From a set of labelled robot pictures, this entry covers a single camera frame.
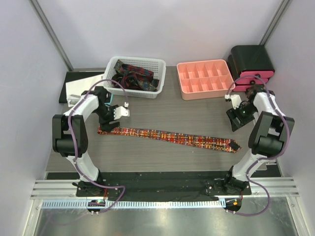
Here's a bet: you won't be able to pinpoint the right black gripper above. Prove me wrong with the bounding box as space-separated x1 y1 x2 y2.
226 102 257 132

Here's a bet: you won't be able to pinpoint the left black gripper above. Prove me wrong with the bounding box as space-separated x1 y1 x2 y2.
94 105 120 133

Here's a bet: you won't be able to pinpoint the multicoloured patterned tie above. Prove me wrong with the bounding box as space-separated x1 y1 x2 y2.
97 127 241 153

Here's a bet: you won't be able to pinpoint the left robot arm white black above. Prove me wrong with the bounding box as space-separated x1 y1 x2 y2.
52 86 120 196

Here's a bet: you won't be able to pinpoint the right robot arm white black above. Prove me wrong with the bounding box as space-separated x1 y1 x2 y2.
222 85 295 195

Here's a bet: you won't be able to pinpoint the dark red blue ties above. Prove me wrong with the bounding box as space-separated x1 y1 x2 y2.
112 60 159 92

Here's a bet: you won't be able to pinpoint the teal tray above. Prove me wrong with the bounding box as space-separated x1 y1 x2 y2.
105 93 113 105

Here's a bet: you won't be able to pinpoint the white folded cloth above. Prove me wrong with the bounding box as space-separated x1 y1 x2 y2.
65 75 103 108

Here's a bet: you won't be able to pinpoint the pink compartment organizer tray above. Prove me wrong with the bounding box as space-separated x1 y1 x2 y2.
177 59 235 100

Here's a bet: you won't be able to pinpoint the white plastic mesh basket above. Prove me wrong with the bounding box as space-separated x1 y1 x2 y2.
103 56 166 99

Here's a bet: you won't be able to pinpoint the black pink drawer unit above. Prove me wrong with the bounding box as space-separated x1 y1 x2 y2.
227 45 275 92

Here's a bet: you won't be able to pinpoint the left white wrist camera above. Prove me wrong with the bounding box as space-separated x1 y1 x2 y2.
113 106 130 120

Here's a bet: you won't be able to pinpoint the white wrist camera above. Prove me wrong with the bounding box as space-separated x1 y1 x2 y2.
224 94 242 110
113 106 130 120

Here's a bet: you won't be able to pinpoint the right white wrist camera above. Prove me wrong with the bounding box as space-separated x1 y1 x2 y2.
224 94 242 110

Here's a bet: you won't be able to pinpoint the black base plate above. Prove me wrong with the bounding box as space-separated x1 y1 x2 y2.
75 172 252 197

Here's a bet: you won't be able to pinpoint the aluminium rail frame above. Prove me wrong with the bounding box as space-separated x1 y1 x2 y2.
31 177 299 209

